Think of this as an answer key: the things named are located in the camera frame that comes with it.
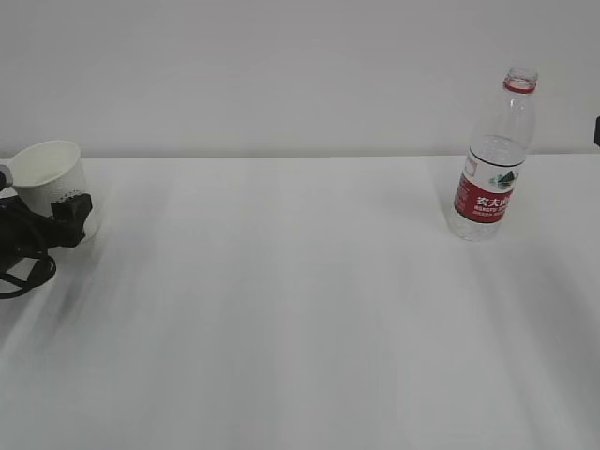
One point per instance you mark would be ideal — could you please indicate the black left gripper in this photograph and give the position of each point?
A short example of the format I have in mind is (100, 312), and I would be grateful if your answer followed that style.
(29, 235)

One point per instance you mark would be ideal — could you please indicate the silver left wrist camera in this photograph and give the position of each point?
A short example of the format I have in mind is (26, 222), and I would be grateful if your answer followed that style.
(6, 179)

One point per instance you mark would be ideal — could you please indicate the white paper cup green logo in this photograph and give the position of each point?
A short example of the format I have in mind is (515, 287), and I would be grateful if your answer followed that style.
(50, 172)

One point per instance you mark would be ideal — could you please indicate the clear water bottle red label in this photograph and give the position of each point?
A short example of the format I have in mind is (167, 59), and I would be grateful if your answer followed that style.
(498, 148)

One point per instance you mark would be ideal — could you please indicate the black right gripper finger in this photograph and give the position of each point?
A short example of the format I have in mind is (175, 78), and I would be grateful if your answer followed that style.
(596, 137)

